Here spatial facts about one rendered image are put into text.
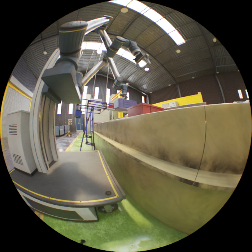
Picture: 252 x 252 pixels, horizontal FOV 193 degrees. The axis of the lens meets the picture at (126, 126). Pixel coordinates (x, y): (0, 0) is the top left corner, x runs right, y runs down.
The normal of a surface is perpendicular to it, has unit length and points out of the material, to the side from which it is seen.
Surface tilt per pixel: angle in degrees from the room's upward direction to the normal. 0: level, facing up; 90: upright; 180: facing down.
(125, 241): 0
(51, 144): 90
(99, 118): 90
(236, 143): 90
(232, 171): 90
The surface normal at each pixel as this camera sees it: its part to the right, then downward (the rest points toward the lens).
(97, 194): -0.02, -1.00
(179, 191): -0.86, 0.02
